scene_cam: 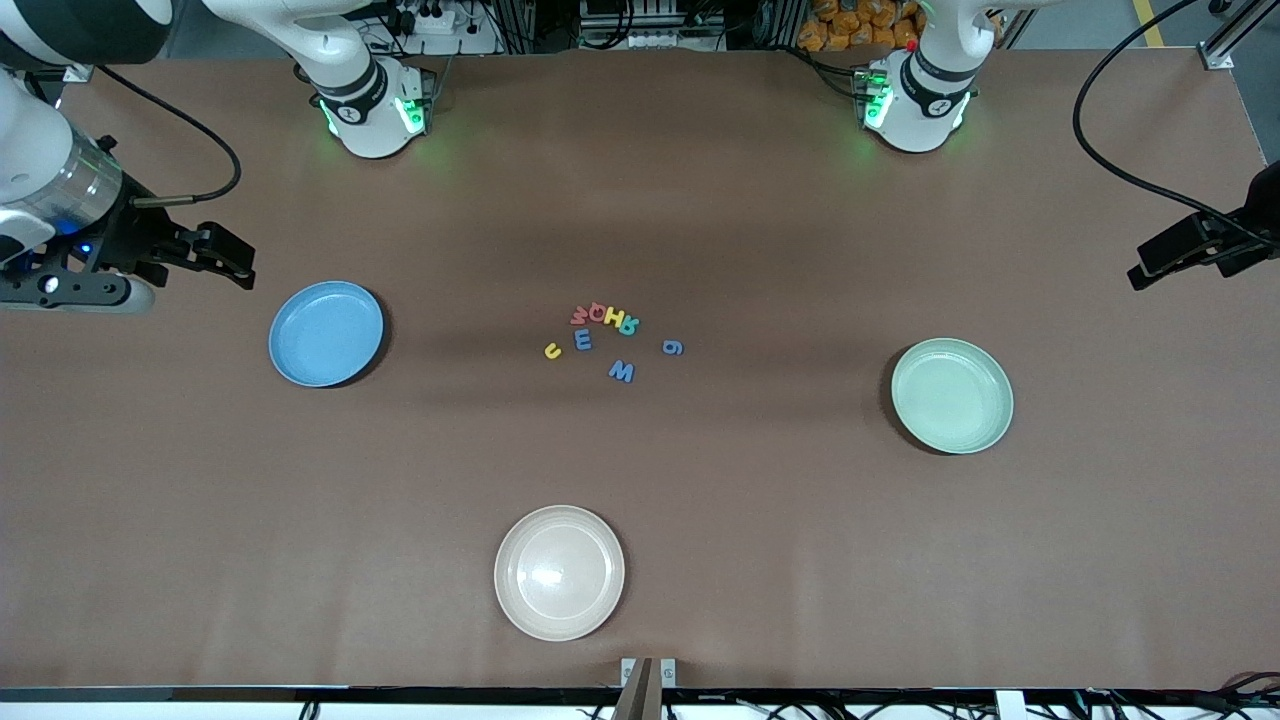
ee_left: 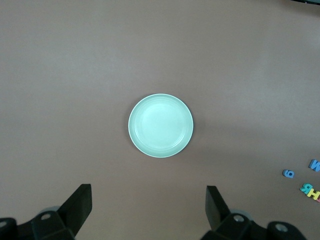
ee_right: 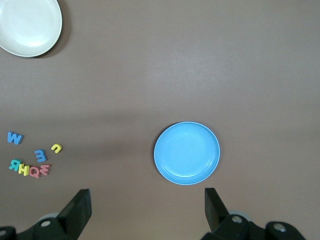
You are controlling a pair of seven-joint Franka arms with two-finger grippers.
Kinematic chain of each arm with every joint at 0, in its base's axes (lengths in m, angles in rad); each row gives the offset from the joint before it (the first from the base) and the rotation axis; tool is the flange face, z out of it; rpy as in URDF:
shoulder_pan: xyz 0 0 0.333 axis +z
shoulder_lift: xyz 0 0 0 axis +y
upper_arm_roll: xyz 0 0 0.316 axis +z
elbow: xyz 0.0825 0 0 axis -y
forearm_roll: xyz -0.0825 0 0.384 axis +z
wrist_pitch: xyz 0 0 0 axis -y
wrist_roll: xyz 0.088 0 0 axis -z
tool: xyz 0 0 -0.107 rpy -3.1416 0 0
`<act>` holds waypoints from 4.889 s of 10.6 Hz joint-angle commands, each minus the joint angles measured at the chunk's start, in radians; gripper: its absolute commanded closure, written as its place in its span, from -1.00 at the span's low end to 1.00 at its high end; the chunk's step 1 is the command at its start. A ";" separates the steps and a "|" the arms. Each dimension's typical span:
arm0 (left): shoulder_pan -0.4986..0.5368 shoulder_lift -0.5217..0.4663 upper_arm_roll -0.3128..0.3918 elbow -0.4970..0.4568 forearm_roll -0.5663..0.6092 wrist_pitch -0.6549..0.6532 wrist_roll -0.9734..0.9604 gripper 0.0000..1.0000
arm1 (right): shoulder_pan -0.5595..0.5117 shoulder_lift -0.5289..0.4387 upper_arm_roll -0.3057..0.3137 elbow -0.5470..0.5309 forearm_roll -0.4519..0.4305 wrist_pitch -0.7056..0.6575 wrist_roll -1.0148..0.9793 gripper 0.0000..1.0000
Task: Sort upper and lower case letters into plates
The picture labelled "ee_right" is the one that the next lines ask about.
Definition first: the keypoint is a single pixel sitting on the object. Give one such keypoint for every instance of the beige plate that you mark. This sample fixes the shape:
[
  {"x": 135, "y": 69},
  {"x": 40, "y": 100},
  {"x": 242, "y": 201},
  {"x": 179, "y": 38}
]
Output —
[{"x": 27, "y": 25}]

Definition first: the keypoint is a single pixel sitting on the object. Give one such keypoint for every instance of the pink foam capital Q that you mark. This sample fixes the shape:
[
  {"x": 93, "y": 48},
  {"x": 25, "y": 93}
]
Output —
[{"x": 32, "y": 172}]

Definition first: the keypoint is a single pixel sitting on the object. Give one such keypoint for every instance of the yellow foam small u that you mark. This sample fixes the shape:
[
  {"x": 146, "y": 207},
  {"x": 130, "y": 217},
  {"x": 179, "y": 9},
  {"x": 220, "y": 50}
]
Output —
[{"x": 57, "y": 145}]

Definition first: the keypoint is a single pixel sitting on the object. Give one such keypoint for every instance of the blue foam capital W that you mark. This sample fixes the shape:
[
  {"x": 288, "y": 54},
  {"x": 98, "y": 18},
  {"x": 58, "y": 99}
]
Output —
[{"x": 15, "y": 138}]

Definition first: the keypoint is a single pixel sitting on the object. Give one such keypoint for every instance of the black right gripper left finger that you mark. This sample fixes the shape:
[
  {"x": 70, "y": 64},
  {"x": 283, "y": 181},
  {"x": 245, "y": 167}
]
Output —
[{"x": 75, "y": 215}]

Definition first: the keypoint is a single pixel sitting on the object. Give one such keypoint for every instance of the blue foam small m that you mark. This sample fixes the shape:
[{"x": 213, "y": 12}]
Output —
[{"x": 40, "y": 155}]

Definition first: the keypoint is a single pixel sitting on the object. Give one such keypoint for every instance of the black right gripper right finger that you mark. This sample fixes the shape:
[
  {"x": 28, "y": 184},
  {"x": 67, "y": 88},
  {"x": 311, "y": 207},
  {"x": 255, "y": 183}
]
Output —
[{"x": 215, "y": 212}]

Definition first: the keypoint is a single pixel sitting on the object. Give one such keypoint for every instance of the pink foam small w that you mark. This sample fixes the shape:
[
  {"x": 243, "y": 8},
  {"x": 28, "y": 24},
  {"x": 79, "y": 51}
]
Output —
[{"x": 45, "y": 170}]

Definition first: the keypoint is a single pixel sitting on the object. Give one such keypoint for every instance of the yellow foam capital H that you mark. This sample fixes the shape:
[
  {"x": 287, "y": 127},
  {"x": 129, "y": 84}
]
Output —
[{"x": 24, "y": 170}]

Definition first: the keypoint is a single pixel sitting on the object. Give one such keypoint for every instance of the blue plate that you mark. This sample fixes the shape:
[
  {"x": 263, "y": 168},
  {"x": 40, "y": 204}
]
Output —
[{"x": 187, "y": 153}]

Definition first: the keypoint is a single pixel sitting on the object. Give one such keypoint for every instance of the teal foam capital R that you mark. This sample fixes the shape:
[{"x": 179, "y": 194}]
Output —
[{"x": 15, "y": 165}]

